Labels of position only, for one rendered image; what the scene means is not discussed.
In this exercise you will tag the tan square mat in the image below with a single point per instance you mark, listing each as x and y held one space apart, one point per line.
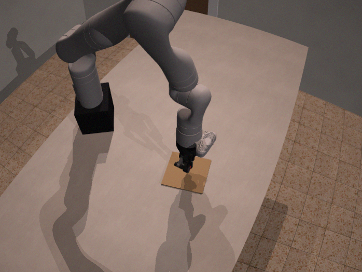
194 181

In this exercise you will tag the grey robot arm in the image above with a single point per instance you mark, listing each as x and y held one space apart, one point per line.
149 22

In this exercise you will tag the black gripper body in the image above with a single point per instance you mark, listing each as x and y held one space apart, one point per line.
185 151

